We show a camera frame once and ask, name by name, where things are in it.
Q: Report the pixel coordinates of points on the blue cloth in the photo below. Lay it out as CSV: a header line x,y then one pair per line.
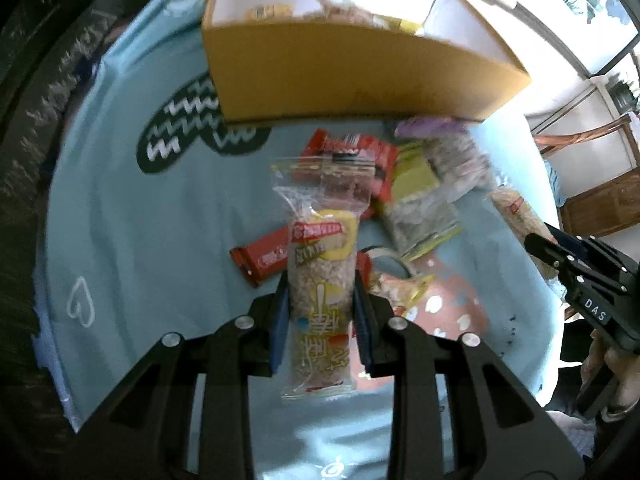
x,y
555,185

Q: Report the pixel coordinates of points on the window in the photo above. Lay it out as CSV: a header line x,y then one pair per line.
x,y
575,5

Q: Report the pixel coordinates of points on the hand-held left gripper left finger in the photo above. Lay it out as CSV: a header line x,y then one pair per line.
x,y
280,330

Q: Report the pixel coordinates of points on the yellow green snack packet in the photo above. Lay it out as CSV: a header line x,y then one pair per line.
x,y
420,210

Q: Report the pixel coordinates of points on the red snack packet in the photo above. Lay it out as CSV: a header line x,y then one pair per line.
x,y
360,147

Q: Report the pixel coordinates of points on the light blue printed blanket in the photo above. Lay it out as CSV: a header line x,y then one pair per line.
x,y
150,240

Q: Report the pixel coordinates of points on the red bar wrapper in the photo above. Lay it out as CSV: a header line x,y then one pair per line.
x,y
260,257

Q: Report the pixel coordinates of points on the yellow white snack packet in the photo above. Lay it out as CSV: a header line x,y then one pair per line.
x,y
400,287

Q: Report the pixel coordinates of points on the clear oat packet red label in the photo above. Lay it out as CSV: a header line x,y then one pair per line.
x,y
515,215

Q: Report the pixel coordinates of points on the person's right hand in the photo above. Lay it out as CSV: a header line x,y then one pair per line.
x,y
625,380

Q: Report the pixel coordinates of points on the beige snack packet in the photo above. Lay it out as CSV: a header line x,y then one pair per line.
x,y
345,10

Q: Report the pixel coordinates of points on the wooden rattan chair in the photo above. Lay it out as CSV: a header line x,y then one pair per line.
x,y
585,137

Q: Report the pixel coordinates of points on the yellow cardboard box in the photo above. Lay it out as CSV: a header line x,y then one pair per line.
x,y
350,75

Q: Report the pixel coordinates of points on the wooden cabinet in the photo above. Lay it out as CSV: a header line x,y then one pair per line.
x,y
600,205

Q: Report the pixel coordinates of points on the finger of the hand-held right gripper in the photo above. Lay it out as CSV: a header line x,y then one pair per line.
x,y
547,255
570,242

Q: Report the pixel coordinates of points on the dark patterned cloth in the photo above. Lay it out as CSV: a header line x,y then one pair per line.
x,y
35,85

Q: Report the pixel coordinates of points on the small yellow snack packet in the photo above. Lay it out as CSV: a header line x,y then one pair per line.
x,y
400,24

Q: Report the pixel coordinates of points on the purple top snack packet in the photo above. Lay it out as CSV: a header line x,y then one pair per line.
x,y
450,160

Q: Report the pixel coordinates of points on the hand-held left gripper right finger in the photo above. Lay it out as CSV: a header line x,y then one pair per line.
x,y
362,325

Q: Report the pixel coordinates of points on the clear oat bar packet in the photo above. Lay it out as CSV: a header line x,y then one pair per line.
x,y
322,270

